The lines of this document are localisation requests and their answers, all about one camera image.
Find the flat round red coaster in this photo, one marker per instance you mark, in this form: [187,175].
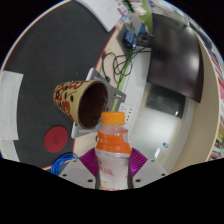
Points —
[56,139]

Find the small blue gadget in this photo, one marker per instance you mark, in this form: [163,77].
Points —
[131,38]

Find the white wall socket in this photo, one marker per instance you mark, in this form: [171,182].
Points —
[127,113]

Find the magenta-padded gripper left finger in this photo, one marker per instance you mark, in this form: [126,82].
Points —
[78,171]

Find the black desk mat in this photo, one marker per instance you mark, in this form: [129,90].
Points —
[50,50]

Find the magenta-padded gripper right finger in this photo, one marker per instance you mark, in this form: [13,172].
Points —
[150,171]

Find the orange-capped drink bottle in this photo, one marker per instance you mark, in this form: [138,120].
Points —
[112,156]

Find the white tissue pack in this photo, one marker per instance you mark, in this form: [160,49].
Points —
[10,106]

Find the grey metal laptop stand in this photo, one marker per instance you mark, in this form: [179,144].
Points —
[100,77]

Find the blue glass sticker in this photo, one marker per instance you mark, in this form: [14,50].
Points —
[165,145]

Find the white open notebook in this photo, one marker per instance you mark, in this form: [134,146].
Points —
[103,13]

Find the black computer monitor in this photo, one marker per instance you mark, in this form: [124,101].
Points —
[175,56]

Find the red floral paper cup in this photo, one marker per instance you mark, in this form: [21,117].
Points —
[68,96]

